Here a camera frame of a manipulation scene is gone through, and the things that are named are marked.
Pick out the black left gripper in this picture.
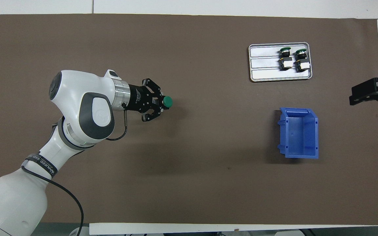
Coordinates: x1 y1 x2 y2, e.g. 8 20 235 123
128 78 164 123

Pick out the green push button switch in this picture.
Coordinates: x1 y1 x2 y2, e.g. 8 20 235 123
294 48 310 72
156 95 174 109
279 47 293 71

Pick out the blue plastic storage bin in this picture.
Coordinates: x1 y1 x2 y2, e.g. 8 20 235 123
277 108 319 159

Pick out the brown table mat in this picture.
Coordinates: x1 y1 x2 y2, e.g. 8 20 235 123
0 14 378 226

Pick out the silver metal tray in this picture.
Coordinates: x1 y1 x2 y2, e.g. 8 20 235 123
248 42 313 82

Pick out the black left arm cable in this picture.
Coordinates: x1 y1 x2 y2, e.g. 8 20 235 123
21 103 129 236

